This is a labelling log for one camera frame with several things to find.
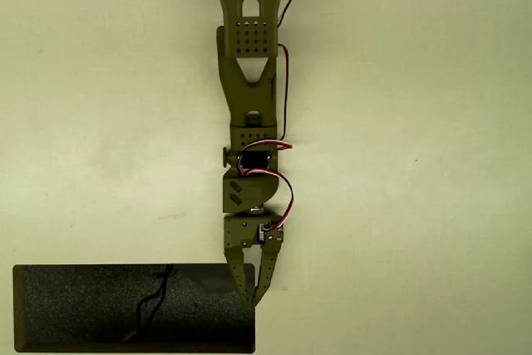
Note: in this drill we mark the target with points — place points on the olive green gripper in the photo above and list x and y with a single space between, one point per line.
242 234

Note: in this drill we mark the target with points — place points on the black rectangular tray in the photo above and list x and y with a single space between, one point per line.
83 313

